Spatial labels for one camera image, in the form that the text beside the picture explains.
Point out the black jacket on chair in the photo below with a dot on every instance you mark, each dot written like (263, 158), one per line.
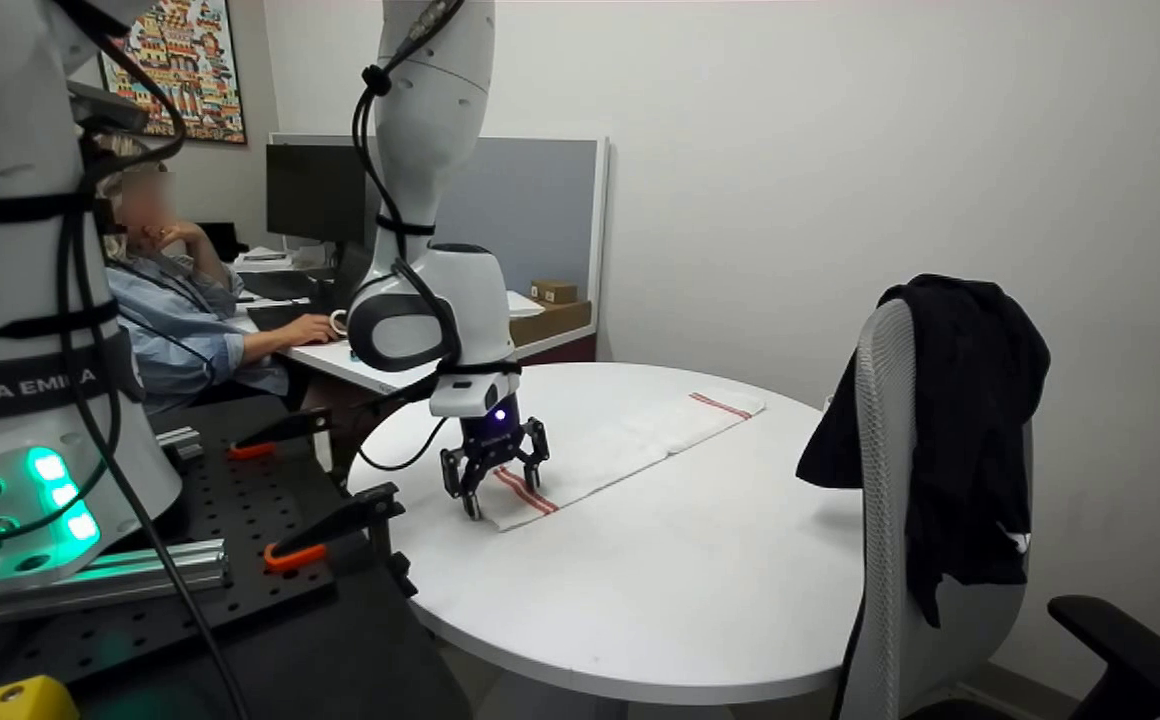
(977, 383)

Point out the black orange clamp far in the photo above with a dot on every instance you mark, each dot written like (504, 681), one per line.
(295, 424)

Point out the black orange clamp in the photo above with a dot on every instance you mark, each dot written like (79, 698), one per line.
(364, 514)
(295, 424)

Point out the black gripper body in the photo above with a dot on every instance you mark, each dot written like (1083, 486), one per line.
(494, 441)

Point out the grey desk partition panel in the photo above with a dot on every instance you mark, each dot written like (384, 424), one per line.
(531, 202)

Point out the colourful framed wall picture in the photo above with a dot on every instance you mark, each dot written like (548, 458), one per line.
(189, 68)

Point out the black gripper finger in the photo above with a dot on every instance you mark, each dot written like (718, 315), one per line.
(535, 473)
(471, 500)

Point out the black computer monitor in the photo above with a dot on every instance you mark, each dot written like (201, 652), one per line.
(312, 192)

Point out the grey office chair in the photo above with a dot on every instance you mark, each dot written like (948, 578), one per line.
(896, 660)

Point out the black perforated mounting board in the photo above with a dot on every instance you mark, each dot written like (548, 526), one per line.
(126, 608)

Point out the black orange clamp near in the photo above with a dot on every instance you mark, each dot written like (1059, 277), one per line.
(364, 514)

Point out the flat cardboard box on desk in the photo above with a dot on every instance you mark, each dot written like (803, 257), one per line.
(548, 322)

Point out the yellow object at corner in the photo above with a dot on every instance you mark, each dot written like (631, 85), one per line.
(36, 698)

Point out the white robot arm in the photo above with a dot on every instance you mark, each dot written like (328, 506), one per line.
(79, 458)

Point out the black chair armrest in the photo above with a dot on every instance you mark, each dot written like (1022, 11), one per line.
(1129, 650)

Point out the seated person in blue shirt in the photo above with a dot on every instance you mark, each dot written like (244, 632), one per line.
(177, 306)

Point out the small cardboard box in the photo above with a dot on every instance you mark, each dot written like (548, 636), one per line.
(553, 293)

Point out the white side desk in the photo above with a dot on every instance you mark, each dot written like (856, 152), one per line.
(281, 290)

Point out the red and white striped cloth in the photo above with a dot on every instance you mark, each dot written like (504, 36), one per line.
(608, 453)

